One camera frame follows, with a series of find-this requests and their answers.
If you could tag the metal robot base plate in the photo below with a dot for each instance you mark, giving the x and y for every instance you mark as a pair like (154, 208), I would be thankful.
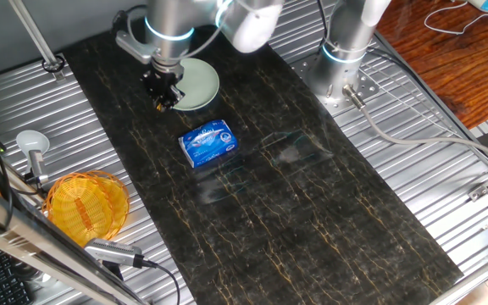
(367, 87)

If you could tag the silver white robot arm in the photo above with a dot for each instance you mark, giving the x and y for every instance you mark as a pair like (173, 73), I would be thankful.
(168, 17)

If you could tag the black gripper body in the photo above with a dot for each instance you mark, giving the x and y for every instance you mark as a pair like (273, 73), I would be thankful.
(163, 80)

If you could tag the white ladle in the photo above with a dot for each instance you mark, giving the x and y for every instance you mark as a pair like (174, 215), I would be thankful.
(32, 140)

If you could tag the pale green round plate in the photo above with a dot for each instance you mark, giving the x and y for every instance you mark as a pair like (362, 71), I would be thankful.
(202, 84)

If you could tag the yellow wicker basket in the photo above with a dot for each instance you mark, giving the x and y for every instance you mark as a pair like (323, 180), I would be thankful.
(85, 207)

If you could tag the black marble pattern mat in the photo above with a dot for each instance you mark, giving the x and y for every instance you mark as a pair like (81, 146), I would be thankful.
(312, 212)

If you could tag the silver depth camera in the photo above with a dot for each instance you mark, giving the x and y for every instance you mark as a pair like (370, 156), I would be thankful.
(112, 252)

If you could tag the slanted metal pole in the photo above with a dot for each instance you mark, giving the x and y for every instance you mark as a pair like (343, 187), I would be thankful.
(32, 29)

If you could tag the blue tissue pack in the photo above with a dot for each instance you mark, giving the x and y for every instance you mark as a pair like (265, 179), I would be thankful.
(208, 144)

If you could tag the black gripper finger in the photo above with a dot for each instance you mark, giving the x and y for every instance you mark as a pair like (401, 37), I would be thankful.
(159, 103)
(174, 101)

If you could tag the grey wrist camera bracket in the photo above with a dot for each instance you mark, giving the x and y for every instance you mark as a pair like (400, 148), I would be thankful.
(136, 46)

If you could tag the aluminium frame bar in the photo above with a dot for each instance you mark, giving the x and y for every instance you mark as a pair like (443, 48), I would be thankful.
(36, 243)

